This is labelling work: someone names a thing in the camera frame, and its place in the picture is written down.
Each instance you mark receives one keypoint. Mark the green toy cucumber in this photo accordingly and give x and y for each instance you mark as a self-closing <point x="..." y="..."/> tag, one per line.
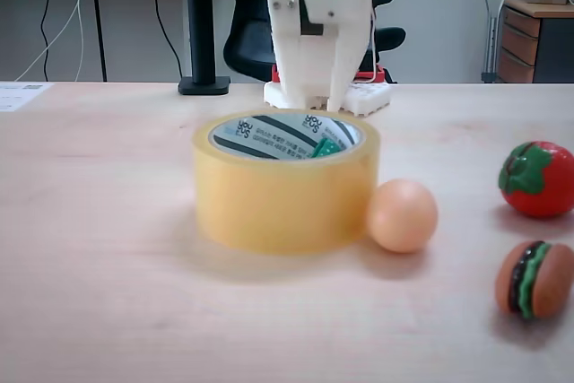
<point x="326" y="150"/>

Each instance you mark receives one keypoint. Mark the red table clamp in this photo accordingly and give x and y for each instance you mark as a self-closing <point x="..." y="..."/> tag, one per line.
<point x="370" y="74"/>
<point x="275" y="74"/>

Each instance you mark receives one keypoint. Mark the black office chair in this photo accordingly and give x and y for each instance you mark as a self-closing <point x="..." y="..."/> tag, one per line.
<point x="244" y="51"/>

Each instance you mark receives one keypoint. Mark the black stand pole with base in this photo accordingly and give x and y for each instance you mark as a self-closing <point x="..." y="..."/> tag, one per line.
<point x="199" y="20"/>

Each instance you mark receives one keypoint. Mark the grey metal crutches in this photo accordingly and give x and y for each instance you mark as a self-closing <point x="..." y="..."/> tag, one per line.
<point x="493" y="33"/>

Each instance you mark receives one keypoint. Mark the clear packing tape roll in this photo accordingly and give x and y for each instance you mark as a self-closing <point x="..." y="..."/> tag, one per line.
<point x="287" y="208"/>

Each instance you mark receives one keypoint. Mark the beige toy egg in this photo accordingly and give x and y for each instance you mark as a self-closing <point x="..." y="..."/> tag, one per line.
<point x="401" y="217"/>

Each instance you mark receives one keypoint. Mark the wooden drawer cabinet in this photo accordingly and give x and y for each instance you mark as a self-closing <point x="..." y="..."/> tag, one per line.
<point x="520" y="42"/>

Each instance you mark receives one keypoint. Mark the red toy tomato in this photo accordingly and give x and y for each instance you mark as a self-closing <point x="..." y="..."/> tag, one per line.
<point x="542" y="194"/>

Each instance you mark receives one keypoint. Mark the white printed paper sheet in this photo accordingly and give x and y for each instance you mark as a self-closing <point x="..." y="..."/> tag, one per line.
<point x="20" y="96"/>

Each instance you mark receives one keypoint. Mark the toy hamburger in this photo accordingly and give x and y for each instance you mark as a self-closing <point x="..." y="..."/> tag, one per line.
<point x="545" y="284"/>

